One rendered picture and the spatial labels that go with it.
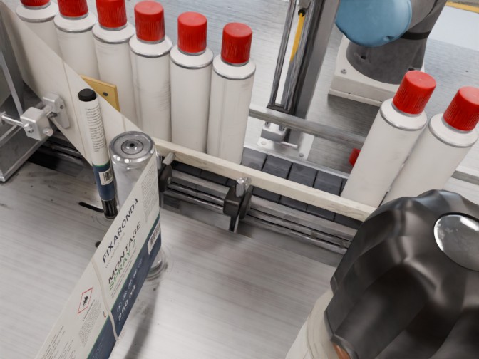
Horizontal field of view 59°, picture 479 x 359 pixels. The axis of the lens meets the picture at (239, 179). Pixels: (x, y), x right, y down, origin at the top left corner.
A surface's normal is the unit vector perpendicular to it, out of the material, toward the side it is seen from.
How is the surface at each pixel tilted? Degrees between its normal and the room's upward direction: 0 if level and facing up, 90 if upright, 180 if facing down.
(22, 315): 0
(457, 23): 0
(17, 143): 90
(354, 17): 96
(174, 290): 0
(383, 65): 71
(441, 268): 12
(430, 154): 90
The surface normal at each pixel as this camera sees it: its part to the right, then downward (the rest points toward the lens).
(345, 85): -0.28, 0.70
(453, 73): 0.11, -0.66
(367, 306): -0.54, 0.59
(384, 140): -0.70, 0.48
